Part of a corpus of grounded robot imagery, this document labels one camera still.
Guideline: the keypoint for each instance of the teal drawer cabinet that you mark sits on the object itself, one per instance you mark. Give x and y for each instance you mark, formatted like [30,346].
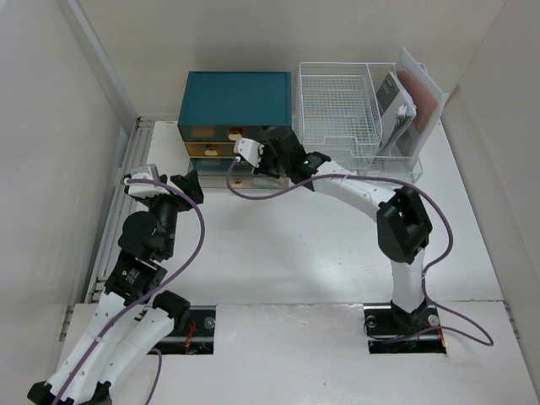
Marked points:
[220,107]

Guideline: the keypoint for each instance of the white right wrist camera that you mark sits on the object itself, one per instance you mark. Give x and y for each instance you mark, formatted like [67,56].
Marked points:
[249,150]

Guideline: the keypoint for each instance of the white wire desk organizer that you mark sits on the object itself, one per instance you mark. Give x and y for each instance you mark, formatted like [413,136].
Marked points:
[337,115]

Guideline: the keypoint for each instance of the Canon setup guide booklet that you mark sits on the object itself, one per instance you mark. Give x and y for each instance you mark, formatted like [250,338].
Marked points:
[397,111]

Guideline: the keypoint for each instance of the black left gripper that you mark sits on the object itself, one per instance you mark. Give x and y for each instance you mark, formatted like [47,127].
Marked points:
[189,183]

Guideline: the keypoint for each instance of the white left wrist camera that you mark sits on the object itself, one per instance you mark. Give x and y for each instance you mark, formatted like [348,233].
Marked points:
[143,182]

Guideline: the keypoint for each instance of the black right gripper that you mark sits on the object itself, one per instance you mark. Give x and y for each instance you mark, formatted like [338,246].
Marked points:
[261,169]

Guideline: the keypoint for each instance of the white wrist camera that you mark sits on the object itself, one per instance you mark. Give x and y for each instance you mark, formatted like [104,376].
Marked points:
[143,182]
[249,150]

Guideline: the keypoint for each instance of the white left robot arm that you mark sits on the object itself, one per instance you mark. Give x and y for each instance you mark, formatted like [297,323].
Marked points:
[134,310]

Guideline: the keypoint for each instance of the aluminium rail frame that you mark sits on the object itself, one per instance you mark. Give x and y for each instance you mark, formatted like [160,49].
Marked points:
[141,139]

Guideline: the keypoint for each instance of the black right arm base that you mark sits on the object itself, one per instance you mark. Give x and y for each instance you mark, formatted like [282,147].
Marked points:
[392,331]

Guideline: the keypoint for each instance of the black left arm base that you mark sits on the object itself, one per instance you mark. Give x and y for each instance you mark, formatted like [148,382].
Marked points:
[196,338]

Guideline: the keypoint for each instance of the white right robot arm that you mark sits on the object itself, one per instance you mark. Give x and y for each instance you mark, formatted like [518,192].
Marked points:
[402,223]

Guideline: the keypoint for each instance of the clear mesh zip pouch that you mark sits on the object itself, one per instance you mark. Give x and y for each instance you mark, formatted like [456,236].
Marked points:
[428,98]

